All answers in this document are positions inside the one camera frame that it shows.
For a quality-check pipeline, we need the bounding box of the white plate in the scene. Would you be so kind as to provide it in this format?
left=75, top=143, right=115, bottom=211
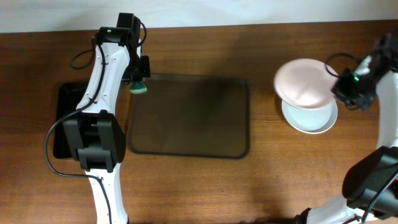
left=287, top=116, right=337, bottom=134
left=274, top=58, right=336, bottom=110

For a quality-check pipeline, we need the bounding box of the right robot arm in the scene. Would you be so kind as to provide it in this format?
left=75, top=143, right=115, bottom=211
left=291, top=33, right=397, bottom=224

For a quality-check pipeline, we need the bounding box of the green scrubbing sponge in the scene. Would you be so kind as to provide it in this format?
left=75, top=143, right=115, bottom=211
left=129, top=82, right=147, bottom=94

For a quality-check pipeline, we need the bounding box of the brown plastic serving tray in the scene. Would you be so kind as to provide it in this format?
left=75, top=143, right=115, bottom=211
left=127, top=75, right=251, bottom=159

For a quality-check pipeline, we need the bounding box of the black plastic tray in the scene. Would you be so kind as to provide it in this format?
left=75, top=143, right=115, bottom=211
left=53, top=81, right=88, bottom=159

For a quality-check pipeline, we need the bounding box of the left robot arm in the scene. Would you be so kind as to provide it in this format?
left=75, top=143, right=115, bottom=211
left=62, top=12, right=150, bottom=223

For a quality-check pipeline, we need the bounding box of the white plate top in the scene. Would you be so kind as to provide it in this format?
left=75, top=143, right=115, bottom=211
left=274, top=58, right=336, bottom=110

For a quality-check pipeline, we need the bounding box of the pale blue plate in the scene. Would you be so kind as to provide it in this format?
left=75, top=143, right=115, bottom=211
left=281, top=101, right=338, bottom=130

